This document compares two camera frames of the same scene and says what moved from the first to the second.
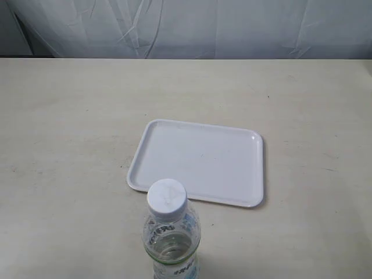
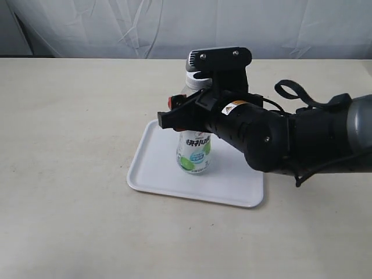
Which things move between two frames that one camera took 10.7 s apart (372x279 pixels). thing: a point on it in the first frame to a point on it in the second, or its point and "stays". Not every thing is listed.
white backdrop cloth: [299, 29] stays
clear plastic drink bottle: [171, 233] to [193, 148]
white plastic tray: [216, 164] stays
